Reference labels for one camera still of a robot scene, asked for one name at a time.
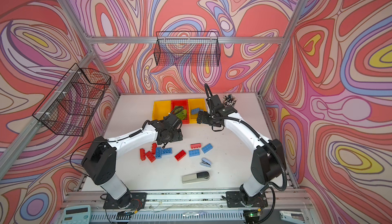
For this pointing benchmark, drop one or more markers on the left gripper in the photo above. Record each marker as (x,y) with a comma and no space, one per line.
(177,136)

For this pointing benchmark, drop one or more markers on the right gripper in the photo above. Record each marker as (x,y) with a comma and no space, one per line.
(204,114)

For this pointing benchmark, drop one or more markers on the green lego cluster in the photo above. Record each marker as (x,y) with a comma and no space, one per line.
(181,113)

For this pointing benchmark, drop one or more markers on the blue lego brick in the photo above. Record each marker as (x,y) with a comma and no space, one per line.
(195,111)
(207,148)
(193,153)

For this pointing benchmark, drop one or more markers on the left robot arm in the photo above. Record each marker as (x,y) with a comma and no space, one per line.
(100,160)

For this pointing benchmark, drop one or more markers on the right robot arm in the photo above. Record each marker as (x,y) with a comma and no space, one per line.
(268,166)

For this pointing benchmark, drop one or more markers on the pencil cup holder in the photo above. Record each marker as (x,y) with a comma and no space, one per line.
(229,100)

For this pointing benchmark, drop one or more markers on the left yellow bin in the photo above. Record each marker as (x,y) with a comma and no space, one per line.
(161,109)

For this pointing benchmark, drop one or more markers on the yellow bin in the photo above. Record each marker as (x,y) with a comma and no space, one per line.
(161,109)
(195,106)

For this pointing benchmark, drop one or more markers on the right yellow bin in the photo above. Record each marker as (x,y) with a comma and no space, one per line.
(195,106)

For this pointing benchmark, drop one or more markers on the blue lego L cluster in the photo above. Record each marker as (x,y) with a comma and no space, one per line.
(159,152)

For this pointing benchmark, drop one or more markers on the red lego brick centre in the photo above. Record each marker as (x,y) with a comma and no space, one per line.
(180,155)

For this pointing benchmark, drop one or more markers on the red middle bin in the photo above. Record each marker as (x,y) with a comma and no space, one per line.
(180,103)

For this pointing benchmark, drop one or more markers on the red lego cluster left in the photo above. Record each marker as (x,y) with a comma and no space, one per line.
(150,155)

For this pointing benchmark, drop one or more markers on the red flat lego brick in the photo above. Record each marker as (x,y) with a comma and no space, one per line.
(195,146)

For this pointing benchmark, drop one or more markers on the grey black stapler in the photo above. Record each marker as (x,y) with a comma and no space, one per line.
(196,177)

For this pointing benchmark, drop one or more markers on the white calculator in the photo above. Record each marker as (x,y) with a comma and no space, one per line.
(77,215)

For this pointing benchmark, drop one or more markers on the white device bottom right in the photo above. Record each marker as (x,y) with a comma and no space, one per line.
(293,217)

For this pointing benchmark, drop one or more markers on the back wire basket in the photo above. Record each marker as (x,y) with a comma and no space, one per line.
(187,49)

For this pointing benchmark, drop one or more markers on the wire basket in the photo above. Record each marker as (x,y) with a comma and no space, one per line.
(75,102)
(187,49)

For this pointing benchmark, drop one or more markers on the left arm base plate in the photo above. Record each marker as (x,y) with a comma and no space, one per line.
(132,200)

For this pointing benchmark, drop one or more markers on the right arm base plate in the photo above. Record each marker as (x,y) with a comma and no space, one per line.
(238,199)

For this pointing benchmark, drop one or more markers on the left wire basket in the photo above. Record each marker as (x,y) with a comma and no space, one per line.
(75,102)

